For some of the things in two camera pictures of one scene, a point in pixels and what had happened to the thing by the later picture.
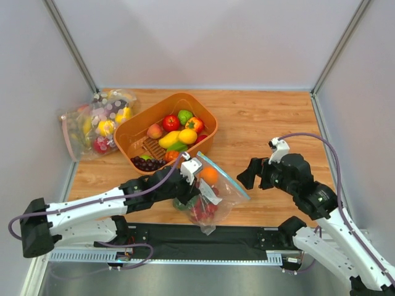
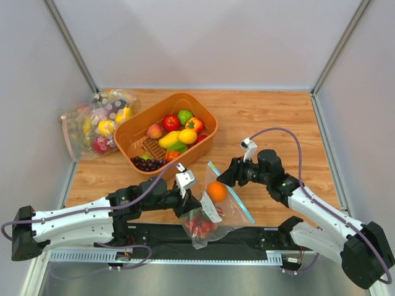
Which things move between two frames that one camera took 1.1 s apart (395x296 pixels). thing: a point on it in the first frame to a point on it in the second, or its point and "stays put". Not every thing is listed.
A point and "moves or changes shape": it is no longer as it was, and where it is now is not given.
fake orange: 209,174 to 217,191
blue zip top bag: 218,197 moves or changes shape
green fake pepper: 184,115 stays put
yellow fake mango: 169,139 stays put
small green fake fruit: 145,157 stays put
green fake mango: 178,147 stays put
